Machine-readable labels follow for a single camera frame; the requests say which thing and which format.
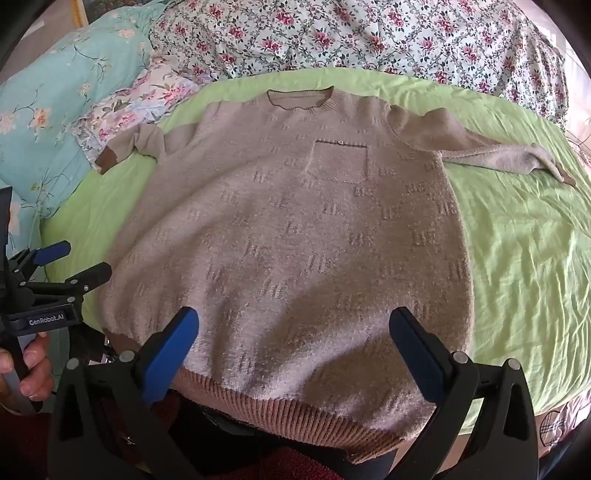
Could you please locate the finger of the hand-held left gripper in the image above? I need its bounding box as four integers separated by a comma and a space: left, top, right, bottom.
65, 262, 113, 293
10, 240, 72, 278

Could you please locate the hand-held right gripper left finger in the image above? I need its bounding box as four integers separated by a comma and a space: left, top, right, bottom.
47, 306, 205, 480

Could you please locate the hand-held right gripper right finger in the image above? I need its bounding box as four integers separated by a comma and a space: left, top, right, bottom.
389, 306, 541, 480

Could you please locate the beige knit sweater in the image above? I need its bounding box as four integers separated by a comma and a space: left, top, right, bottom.
95, 85, 578, 465

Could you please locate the person's left hand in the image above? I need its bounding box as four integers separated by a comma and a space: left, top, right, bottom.
0, 331, 55, 403

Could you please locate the green bed sheet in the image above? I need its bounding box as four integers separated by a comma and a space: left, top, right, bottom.
39, 67, 591, 430

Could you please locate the teal floral quilt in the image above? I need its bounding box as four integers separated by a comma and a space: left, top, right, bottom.
0, 0, 172, 278

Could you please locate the person's dark red clothing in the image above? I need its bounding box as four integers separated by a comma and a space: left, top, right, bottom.
0, 392, 398, 480

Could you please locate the pale floral pillow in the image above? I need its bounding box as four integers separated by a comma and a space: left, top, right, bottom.
71, 60, 205, 163

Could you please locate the white pink floral quilt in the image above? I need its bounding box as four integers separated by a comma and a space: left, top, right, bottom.
148, 0, 570, 134

